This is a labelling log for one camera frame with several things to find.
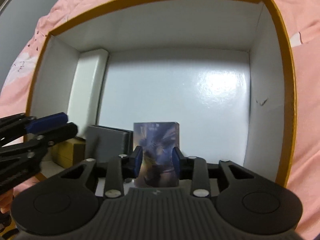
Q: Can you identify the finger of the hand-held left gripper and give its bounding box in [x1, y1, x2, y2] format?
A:
[0, 122, 78, 164]
[0, 112, 69, 140]

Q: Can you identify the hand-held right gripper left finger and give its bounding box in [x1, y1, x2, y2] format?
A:
[61, 146, 143, 198]

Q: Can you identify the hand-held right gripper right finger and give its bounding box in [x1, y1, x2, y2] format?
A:
[172, 147, 253, 197]

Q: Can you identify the small gold box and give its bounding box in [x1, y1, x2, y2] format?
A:
[51, 137, 87, 168]

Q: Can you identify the small shiny purple box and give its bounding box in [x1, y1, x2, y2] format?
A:
[133, 122, 181, 188]

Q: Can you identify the grey square gift box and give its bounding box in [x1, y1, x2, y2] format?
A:
[85, 125, 133, 163]

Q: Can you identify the small white box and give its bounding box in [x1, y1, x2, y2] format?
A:
[69, 49, 110, 138]

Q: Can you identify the orange cardboard box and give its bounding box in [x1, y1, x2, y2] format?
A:
[25, 0, 298, 195]

